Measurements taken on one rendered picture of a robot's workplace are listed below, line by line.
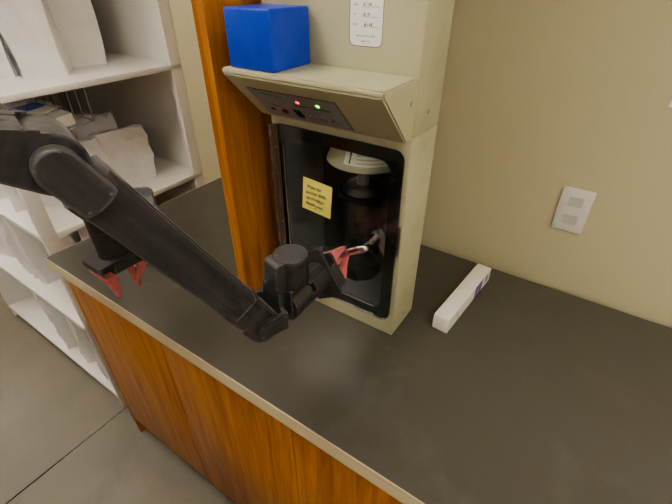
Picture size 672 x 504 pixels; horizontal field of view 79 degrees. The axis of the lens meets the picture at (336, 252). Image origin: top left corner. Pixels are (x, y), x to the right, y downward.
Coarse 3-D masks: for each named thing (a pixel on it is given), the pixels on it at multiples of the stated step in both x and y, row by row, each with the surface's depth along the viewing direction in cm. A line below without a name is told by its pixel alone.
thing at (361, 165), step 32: (288, 128) 82; (288, 160) 86; (320, 160) 81; (352, 160) 77; (384, 160) 72; (288, 192) 91; (352, 192) 80; (384, 192) 76; (288, 224) 96; (320, 224) 90; (352, 224) 84; (384, 224) 79; (352, 256) 89; (384, 256) 83; (352, 288) 94; (384, 288) 88
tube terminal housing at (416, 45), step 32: (288, 0) 70; (320, 0) 67; (416, 0) 58; (448, 0) 63; (320, 32) 69; (384, 32) 63; (416, 32) 61; (448, 32) 67; (320, 64) 72; (352, 64) 69; (384, 64) 66; (416, 64) 63; (320, 128) 79; (416, 128) 69; (416, 160) 74; (416, 192) 79; (416, 224) 85; (416, 256) 92; (384, 320) 95
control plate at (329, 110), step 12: (264, 96) 73; (276, 96) 70; (288, 96) 68; (300, 96) 66; (276, 108) 76; (288, 108) 73; (300, 108) 71; (312, 108) 69; (324, 108) 67; (336, 108) 65; (312, 120) 74; (324, 120) 72; (336, 120) 70
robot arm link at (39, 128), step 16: (0, 112) 37; (16, 112) 38; (0, 128) 33; (16, 128) 34; (32, 128) 34; (48, 128) 36; (64, 128) 39; (0, 144) 33; (16, 144) 34; (32, 144) 34; (48, 144) 35; (64, 144) 36; (80, 144) 37; (0, 160) 33; (16, 160) 34; (0, 176) 34; (16, 176) 35; (32, 176) 35
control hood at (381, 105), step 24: (240, 72) 68; (264, 72) 66; (288, 72) 66; (312, 72) 66; (336, 72) 66; (360, 72) 66; (312, 96) 65; (336, 96) 61; (360, 96) 58; (384, 96) 56; (408, 96) 62; (360, 120) 66; (384, 120) 62; (408, 120) 65
